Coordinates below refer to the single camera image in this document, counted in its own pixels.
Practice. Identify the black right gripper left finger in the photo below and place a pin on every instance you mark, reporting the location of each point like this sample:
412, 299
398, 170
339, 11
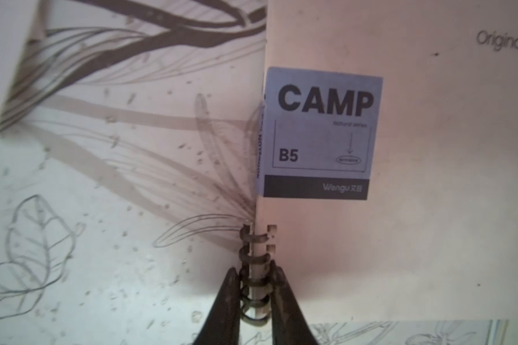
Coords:
222, 325

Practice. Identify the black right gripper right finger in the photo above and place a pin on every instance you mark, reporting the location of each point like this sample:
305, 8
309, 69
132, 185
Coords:
288, 322

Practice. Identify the CAMP B5 spiral notebook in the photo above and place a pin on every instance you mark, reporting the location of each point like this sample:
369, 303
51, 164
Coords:
388, 157

